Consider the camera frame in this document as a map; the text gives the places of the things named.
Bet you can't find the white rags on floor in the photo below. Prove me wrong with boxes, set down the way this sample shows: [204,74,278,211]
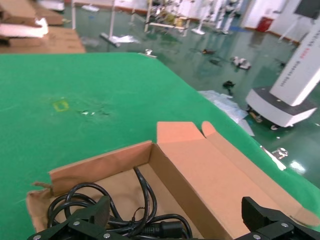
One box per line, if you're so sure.
[229,56,252,71]

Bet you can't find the flat cardboard sheet stack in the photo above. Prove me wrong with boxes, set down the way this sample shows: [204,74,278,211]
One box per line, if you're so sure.
[0,24,87,55]

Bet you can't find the black item on floor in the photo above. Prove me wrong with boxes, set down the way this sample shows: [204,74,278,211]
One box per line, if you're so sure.
[222,79,237,96]

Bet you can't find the dark monitor screen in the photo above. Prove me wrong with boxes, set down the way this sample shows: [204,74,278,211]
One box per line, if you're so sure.
[293,0,320,20]

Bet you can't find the white mobile robot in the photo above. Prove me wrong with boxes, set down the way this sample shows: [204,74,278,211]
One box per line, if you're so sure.
[245,14,320,131]

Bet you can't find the white plastic sheet on floor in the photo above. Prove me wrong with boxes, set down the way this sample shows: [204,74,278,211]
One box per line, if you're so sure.
[99,32,141,48]

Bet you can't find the white paper sheets on floor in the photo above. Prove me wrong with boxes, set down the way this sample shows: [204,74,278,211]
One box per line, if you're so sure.
[198,89,256,137]

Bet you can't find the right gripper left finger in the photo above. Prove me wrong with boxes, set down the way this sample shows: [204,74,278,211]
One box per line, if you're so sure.
[27,196,113,240]

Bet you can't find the white foam board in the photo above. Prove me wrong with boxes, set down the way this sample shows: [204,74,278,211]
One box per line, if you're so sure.
[0,17,50,38]

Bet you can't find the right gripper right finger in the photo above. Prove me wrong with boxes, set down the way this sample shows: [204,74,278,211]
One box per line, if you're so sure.
[234,196,320,240]

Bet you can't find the white floor stand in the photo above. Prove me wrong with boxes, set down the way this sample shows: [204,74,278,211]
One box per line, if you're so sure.
[191,0,213,35]

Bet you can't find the green table cloth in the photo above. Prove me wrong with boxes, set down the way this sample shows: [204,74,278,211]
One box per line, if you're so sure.
[0,52,320,240]

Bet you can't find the brown carton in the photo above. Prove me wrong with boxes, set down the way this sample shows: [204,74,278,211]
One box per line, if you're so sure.
[0,0,65,26]

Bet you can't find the white table frame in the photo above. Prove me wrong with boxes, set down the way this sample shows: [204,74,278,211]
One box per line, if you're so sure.
[71,0,121,48]

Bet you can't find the empty-start cardboard box torn rim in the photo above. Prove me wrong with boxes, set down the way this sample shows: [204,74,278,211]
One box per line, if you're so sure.
[26,121,320,240]

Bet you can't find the silver metal clamp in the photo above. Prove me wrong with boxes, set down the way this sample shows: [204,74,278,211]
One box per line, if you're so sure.
[271,147,288,160]
[144,48,158,59]

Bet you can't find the black power cable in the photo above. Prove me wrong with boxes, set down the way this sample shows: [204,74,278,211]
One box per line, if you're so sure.
[47,166,193,240]

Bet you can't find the white shelf rack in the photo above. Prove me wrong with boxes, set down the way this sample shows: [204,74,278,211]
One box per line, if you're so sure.
[144,0,192,38]

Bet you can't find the red bin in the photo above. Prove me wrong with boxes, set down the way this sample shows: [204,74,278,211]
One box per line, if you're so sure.
[256,16,274,33]

